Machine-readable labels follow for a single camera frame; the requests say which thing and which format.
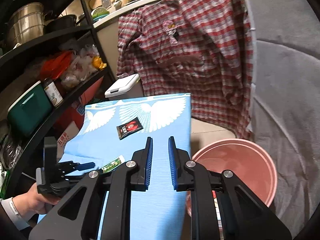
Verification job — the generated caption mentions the yellow plastic bag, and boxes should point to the yellow plastic bag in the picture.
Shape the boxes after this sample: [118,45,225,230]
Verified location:
[92,56,107,70]

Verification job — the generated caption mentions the glass jar with label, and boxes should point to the glass jar with label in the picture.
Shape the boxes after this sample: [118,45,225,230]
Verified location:
[43,79,63,107]

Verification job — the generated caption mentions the white lidded trash bin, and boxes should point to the white lidded trash bin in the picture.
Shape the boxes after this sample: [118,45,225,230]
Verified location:
[105,74,144,100]

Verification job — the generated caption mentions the stainless steel pot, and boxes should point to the stainless steel pot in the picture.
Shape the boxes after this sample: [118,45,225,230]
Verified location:
[7,2,45,48]

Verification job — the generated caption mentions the black metal shelf rack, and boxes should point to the black metal shelf rack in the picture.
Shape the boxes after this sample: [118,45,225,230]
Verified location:
[1,0,114,198]

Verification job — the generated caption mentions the white rice sack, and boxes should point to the white rice sack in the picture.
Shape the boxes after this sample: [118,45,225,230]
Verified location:
[57,121,79,160]

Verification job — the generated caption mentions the green white ointment tube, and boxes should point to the green white ointment tube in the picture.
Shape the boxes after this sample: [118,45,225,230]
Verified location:
[101,155,125,174]

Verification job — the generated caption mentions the black red snack packet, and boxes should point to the black red snack packet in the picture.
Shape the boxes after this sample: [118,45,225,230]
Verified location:
[117,117,143,140]

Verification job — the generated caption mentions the white shirt sleeve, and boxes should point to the white shirt sleeve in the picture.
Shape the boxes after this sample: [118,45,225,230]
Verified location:
[1,198,30,231]

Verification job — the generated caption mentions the blue cloth with white wings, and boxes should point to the blue cloth with white wings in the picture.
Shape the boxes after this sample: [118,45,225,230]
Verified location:
[37,93,193,240]

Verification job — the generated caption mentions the red plastic bag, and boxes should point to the red plastic bag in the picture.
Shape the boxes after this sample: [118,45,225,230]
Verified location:
[39,50,73,81]

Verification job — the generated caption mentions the clear plastic bags of food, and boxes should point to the clear plastic bags of food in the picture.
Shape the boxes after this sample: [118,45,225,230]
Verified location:
[60,44,99,90]

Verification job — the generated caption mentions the green cooler box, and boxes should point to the green cooler box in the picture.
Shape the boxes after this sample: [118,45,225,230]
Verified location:
[7,81,51,136]

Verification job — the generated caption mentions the pink plastic bucket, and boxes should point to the pink plastic bucket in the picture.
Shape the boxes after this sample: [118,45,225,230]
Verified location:
[192,139,278,206]

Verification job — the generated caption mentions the red plaid shirt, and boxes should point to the red plaid shirt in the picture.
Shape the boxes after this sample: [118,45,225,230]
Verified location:
[117,0,254,139]

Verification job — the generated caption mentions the person's left hand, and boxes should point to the person's left hand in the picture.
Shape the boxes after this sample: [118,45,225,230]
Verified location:
[12,183,61,218]

